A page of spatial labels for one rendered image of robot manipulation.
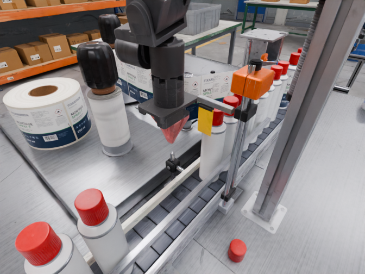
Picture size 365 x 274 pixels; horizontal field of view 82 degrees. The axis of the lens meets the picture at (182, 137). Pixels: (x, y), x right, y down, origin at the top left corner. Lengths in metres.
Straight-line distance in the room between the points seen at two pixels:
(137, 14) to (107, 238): 0.29
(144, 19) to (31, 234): 0.27
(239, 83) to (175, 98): 0.12
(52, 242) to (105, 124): 0.35
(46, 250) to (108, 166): 0.37
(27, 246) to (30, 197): 0.43
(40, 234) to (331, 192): 0.66
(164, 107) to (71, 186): 0.34
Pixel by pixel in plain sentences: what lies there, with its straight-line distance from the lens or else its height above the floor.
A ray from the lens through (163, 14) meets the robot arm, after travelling 0.30.
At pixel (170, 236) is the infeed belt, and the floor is 0.88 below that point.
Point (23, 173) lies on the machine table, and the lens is 0.79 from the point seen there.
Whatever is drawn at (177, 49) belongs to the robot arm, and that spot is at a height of 1.21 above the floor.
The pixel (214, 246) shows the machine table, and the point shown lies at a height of 0.83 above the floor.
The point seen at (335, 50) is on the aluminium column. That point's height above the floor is 1.22.
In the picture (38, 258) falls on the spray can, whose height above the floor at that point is 1.07.
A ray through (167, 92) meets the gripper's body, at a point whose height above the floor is 1.14.
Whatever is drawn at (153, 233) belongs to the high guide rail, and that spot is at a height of 0.96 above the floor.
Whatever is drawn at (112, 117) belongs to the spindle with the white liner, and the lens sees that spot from 0.57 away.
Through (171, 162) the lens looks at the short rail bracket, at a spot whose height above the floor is 0.92.
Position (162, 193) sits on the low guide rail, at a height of 0.92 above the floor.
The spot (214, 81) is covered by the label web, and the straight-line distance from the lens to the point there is 0.67.
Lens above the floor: 1.30
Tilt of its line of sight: 38 degrees down
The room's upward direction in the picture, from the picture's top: straight up
